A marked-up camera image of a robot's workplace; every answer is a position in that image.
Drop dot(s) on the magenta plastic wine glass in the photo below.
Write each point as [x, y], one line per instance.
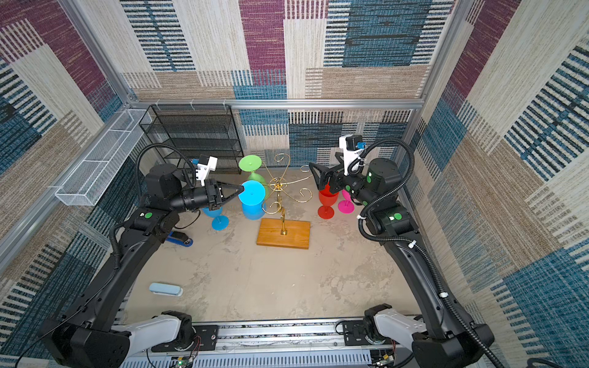
[346, 206]

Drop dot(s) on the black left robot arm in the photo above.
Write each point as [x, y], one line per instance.
[85, 336]

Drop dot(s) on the black mesh shelf rack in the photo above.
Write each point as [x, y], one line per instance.
[195, 130]

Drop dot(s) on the blue plastic wine glass front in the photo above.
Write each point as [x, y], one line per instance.
[219, 221]

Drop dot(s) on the wooden rack base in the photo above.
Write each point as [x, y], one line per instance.
[287, 234]

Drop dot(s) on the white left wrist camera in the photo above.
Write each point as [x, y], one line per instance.
[204, 165]

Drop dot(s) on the blue plastic wine glass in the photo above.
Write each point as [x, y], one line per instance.
[252, 199]
[219, 221]

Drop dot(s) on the light blue flat case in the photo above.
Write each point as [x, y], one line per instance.
[166, 289]

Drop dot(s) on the green plastic wine glass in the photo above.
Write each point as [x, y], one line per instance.
[251, 164]

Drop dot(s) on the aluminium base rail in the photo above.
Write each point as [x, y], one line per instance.
[320, 342]

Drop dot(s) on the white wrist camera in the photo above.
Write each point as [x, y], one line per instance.
[204, 165]
[353, 146]

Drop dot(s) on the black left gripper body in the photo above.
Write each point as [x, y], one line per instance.
[210, 187]

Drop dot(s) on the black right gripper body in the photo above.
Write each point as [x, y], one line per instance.
[336, 177]

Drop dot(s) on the white wire mesh basket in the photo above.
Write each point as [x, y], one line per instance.
[90, 179]

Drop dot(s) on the gold wire glass rack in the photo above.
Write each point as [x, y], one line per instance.
[277, 184]

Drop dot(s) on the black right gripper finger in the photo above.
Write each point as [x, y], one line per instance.
[340, 168]
[321, 174]

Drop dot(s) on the red plastic wine glass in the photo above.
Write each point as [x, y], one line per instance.
[327, 199]

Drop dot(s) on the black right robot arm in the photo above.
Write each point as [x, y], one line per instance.
[446, 334]

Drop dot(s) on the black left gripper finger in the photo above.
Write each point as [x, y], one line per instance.
[228, 197]
[229, 188]

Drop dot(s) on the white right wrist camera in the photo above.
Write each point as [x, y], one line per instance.
[353, 146]

